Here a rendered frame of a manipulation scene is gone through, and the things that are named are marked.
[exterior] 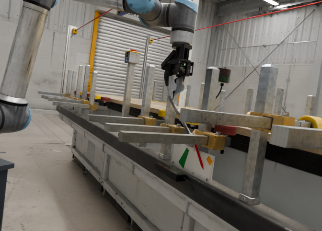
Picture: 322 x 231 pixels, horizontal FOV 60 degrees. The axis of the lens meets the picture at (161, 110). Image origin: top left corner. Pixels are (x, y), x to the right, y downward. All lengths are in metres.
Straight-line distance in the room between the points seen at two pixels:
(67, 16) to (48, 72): 1.76
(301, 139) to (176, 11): 0.76
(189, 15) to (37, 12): 0.69
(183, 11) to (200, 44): 10.35
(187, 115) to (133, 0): 0.52
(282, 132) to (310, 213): 0.62
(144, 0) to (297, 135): 0.70
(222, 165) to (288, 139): 0.85
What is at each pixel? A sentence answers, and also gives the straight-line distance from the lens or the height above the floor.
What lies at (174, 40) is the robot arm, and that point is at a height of 1.19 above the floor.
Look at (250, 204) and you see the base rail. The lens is 0.88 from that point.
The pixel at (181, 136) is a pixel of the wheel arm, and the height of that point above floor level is 0.86.
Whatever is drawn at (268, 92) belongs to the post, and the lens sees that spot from 0.85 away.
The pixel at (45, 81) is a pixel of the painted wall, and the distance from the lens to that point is 8.74.
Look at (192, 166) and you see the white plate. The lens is 1.07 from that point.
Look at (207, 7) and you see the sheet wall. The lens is 11.85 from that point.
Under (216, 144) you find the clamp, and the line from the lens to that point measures 0.98.
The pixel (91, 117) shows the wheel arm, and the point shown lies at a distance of 1.31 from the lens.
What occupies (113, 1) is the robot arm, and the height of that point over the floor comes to 1.29.
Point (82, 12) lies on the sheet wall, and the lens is 9.22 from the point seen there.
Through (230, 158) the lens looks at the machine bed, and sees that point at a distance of 1.23.
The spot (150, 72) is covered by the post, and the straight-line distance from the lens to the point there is 1.45.
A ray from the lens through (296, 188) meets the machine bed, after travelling 1.05.
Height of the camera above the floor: 0.98
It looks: 3 degrees down
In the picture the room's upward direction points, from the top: 8 degrees clockwise
